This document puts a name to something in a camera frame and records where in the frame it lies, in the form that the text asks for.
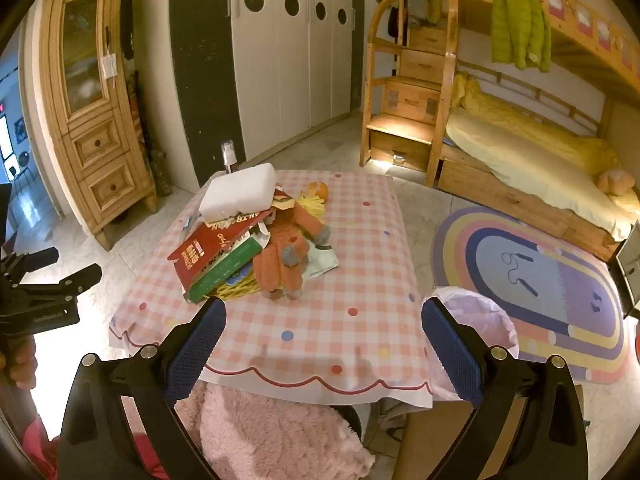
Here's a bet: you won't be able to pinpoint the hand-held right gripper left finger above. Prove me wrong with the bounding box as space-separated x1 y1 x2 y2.
56 296 228 480

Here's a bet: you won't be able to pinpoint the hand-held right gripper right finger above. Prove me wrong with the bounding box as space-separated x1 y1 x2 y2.
420 296 590 480

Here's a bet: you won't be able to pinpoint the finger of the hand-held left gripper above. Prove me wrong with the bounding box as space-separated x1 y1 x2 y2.
0 246 60 286
10 263 103 306

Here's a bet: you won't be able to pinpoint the person's left hand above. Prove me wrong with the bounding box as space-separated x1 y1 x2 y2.
0 335 40 392

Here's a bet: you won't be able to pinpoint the green book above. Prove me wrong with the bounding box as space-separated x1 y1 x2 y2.
184 237 264 303

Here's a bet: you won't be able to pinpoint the large red book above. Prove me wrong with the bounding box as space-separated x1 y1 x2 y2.
167 220 262 288

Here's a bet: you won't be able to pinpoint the pink fuzzy blanket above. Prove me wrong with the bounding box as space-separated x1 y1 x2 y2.
172 382 376 480

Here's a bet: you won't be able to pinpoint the rainbow rug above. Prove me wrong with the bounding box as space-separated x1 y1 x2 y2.
431 205 632 385

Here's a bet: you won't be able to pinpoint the tall wooden cabinet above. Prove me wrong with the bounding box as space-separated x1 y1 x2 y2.
39 0 158 252

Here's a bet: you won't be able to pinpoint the orange plush toy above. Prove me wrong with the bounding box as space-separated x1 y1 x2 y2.
252 204 332 302

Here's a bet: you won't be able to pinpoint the camouflage bag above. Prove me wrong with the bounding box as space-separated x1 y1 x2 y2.
149 149 174 199

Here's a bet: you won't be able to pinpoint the thin red book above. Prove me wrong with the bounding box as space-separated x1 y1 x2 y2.
202 209 274 235

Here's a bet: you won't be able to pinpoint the white green paper bag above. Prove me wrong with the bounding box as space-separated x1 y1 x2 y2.
300 244 341 281

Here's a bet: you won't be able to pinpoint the wooden bunk bed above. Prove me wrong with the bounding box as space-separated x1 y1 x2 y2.
425 0 640 263

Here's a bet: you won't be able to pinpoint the yellow fringed item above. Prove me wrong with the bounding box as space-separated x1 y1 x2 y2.
297 195 327 219

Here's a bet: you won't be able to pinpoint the pale yellow bed sheet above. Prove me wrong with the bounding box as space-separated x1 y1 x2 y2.
445 110 635 241

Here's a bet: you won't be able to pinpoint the beige plush toy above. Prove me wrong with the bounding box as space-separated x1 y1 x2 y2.
597 169 634 197

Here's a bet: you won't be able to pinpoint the yellow blanket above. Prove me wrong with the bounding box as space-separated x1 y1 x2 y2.
452 72 621 176

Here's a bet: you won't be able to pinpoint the wooden staircase drawers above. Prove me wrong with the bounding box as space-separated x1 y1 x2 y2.
360 0 458 176

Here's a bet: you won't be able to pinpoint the white wardrobe with round holes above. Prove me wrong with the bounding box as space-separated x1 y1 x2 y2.
169 0 368 188

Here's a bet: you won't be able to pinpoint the green puffer jacket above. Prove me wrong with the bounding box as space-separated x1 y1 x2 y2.
490 0 552 73

